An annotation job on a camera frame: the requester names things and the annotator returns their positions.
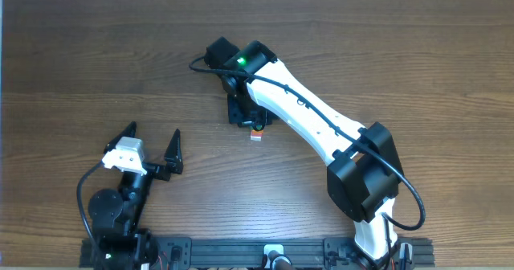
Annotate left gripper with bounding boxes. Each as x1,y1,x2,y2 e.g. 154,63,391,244
104,121,185,182

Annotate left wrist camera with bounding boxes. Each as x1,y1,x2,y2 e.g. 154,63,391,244
101,136,149,176

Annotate mounting rail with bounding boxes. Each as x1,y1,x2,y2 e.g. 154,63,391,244
79,236,435,269

